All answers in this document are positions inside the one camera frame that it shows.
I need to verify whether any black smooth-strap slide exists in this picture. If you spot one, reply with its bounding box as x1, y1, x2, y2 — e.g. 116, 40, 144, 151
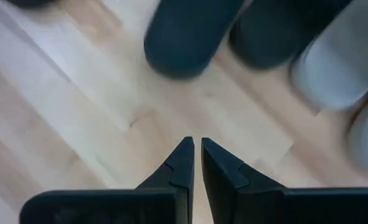
3, 0, 57, 9

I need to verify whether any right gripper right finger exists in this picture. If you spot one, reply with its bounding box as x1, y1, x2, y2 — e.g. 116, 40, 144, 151
201, 137, 368, 224

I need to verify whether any black ribbed-strap slide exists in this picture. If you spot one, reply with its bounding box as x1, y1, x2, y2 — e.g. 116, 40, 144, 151
143, 0, 246, 79
229, 0, 352, 70

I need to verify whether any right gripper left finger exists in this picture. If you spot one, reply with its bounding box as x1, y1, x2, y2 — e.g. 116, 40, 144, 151
20, 136, 196, 224

